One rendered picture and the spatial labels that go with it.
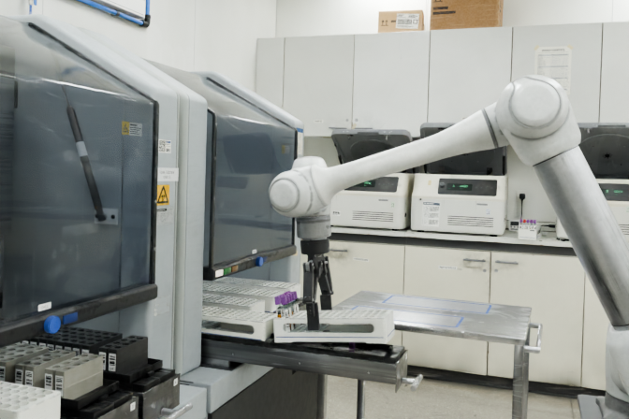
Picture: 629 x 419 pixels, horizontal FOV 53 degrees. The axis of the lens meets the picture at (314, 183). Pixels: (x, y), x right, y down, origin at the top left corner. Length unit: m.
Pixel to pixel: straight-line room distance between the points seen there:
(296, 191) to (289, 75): 3.13
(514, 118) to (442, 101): 2.88
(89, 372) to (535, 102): 1.01
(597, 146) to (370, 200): 1.40
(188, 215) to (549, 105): 0.87
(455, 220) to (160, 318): 2.61
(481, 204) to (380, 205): 0.61
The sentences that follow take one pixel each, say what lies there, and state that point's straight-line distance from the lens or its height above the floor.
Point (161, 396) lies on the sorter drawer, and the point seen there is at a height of 0.78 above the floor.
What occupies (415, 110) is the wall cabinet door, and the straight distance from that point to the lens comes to 4.20.
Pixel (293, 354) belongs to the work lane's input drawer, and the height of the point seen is 0.80.
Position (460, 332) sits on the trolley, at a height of 0.82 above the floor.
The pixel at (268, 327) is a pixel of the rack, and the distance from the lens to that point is 1.68.
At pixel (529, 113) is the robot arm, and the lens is 1.30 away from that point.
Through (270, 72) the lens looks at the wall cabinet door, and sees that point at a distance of 4.54.
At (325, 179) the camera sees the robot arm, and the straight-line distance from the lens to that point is 1.43.
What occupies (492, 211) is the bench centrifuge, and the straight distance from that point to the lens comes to 3.84.
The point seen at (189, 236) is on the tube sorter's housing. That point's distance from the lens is 1.60.
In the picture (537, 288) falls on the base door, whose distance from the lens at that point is 3.87.
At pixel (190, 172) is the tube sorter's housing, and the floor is 1.25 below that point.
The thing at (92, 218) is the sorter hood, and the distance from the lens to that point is 1.27.
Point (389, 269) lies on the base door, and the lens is 3.95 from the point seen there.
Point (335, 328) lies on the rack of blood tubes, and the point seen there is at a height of 0.84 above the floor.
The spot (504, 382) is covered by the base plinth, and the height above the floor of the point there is 0.04.
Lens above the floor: 1.26
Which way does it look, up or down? 1 degrees down
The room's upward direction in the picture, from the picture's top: 2 degrees clockwise
